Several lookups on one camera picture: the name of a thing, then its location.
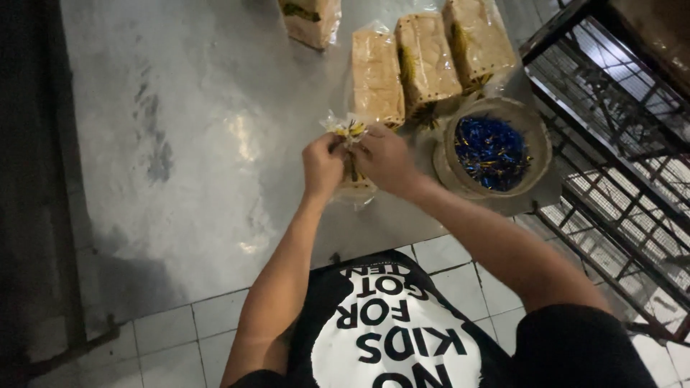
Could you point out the pile of blue twist ties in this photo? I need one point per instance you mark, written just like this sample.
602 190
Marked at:
491 153

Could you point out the person's black printed shirt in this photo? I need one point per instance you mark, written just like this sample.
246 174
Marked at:
431 334

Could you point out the person's right fingers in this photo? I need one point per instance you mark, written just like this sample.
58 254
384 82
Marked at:
367 145

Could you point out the person's left hand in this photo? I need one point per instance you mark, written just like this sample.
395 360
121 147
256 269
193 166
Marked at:
322 165

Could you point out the person's right hand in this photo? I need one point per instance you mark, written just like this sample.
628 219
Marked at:
386 159

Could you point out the bagged bread loaf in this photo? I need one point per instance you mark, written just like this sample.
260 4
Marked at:
351 161
477 40
427 59
311 20
376 77

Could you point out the round beige bowl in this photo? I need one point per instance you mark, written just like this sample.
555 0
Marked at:
498 145

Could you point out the person's left fingers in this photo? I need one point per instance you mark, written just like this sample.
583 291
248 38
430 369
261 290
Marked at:
330 144

